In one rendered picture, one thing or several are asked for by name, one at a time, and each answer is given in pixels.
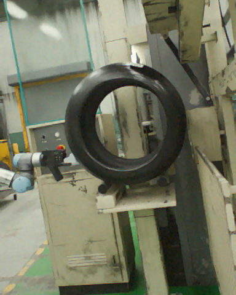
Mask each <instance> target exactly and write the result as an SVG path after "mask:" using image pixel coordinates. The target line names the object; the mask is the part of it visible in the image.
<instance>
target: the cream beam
mask: <svg viewBox="0 0 236 295"><path fill-rule="evenodd" d="M141 3H142V5H143V10H144V16H145V17H146V19H145V20H146V22H147V27H148V31H149V33H150V34H156V33H159V30H161V29H164V28H169V30H175V29H178V23H177V19H176V17H175V16H176V14H175V12H174V13H172V14H168V7H171V6H172V7H173V6H175V7H176V6H177V3H176V0H141Z"/></svg>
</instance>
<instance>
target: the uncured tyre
mask: <svg viewBox="0 0 236 295"><path fill-rule="evenodd" d="M130 63H133V62H118V63H111V64H109V65H104V66H102V67H100V68H98V69H96V71H94V72H92V73H91V74H89V75H88V76H86V77H85V78H84V79H83V80H82V81H81V82H80V83H79V85H78V86H77V88H76V89H75V91H74V92H73V93H72V95H71V97H70V99H69V101H68V105H67V108H66V113H65V133H66V140H67V142H68V146H69V148H70V150H71V152H72V154H73V155H74V157H75V158H76V160H77V161H78V162H79V163H80V165H81V166H82V167H83V168H84V169H85V171H87V172H88V173H90V174H91V175H93V176H94V177H96V178H98V179H100V180H102V181H105V182H108V183H113V184H120V185H133V184H141V183H145V182H147V181H150V180H152V179H154V178H156V177H158V176H160V175H161V174H162V173H164V172H165V171H166V170H167V169H168V168H169V167H170V166H171V165H172V164H173V163H174V162H175V160H176V159H177V158H178V156H179V154H180V152H181V150H182V148H183V145H184V141H185V138H186V131H187V117H186V110H185V107H184V103H183V100H182V98H181V96H180V94H179V92H178V91H177V89H176V87H175V86H174V84H173V83H171V82H170V81H169V80H168V79H167V78H166V77H165V76H164V75H163V74H161V73H160V72H158V71H157V70H156V69H154V68H152V67H150V66H147V65H144V64H141V63H136V64H139V65H144V66H143V67H138V66H133V65H130ZM122 87H141V88H143V89H146V90H148V91H150V92H151V93H153V94H154V95H155V96H157V97H158V99H159V100H160V102H161V104H162V106H163V108H164V111H165V115H166V118H167V131H166V134H165V137H164V139H163V141H162V143H161V144H160V146H159V147H158V148H156V149H155V150H154V151H152V152H151V153H150V154H149V155H147V156H145V157H142V158H137V159H126V158H121V157H118V156H116V155H114V154H113V153H112V152H111V151H109V150H108V149H107V148H105V147H104V146H103V144H102V143H101V141H100V139H99V137H98V134H97V132H96V124H95V121H96V113H97V110H98V108H99V106H100V104H101V102H102V101H103V99H104V98H105V97H106V96H108V95H109V94H110V93H111V92H113V91H115V90H117V89H119V88H122Z"/></svg>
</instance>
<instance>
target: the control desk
mask: <svg viewBox="0 0 236 295"><path fill-rule="evenodd" d="M95 124H96V132H97V134H98V137H99V139H100V141H101V143H102V144H103V146H104V147H105V148H107V149H108V150H109V151H111V152H112V153H113V154H114V155H116V156H119V153H118V148H117V141H116V134H115V129H114V122H113V118H112V114H97V115H96V121H95ZM26 128H27V132H28V139H29V145H30V149H31V153H32V154H35V153H42V151H43V150H54V149H66V155H67V157H69V155H70V154H72V152H71V150H70V148H69V146H68V142H67V140H66V133H65V121H64V120H61V121H57V122H50V123H46V124H39V125H32V126H28V127H26ZM67 157H66V158H67ZM58 168H59V171H60V172H61V174H62V175H63V179H62V180H61V181H59V182H58V181H56V180H55V178H54V177H53V174H52V173H51V171H50V170H49V167H48V166H46V167H34V173H35V177H36V182H37V189H38V193H39V199H40V204H41V210H42V213H43V214H42V217H44V224H45V230H46V234H47V241H48V244H49V251H50V258H51V262H52V268H53V275H54V279H55V286H58V290H59V294H60V295H91V294H117V293H129V292H130V287H131V283H132V278H133V273H134V269H135V247H134V243H133V236H132V228H131V225H130V217H129V213H128V211H119V212H113V213H101V214H98V213H97V208H96V201H95V197H96V196H97V195H98V194H99V192H98V187H99V185H100V184H101V183H102V182H103V181H102V180H100V179H98V178H96V177H94V176H93V175H91V174H90V173H88V172H87V171H85V169H84V168H83V167H82V166H81V165H80V164H79V165H70V166H61V167H58Z"/></svg>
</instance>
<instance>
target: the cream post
mask: <svg viewBox="0 0 236 295"><path fill-rule="evenodd" d="M98 6H99V10H100V18H101V25H102V30H103V37H104V44H105V50H106V52H107V57H108V64H111V63H118V62H132V56H131V51H130V44H129V39H128V31H127V24H126V19H125V12H124V4H123V0H98ZM113 95H114V101H115V107H116V114H117V121H118V126H119V133H120V140H121V145H122V152H124V158H126V159H137V158H142V157H145V156H147V155H148V154H147V149H146V142H145V138H144V130H143V123H142V118H141V111H140V107H139V102H138V95H137V91H136V87H122V88H118V89H117V90H115V91H113ZM148 185H152V181H151V180H150V181H147V182H145V183H141V184H133V185H129V188H133V187H143V186H148ZM132 211H133V216H134V221H135V223H134V224H135V228H136V236H137V240H138V244H140V253H141V263H142V267H143V273H144V282H145V286H146V294H147V295H170V288H169V285H168V282H167V272H166V268H165V260H164V256H163V248H162V241H161V236H160V229H159V221H158V216H157V209H156V208H150V209H143V210H132Z"/></svg>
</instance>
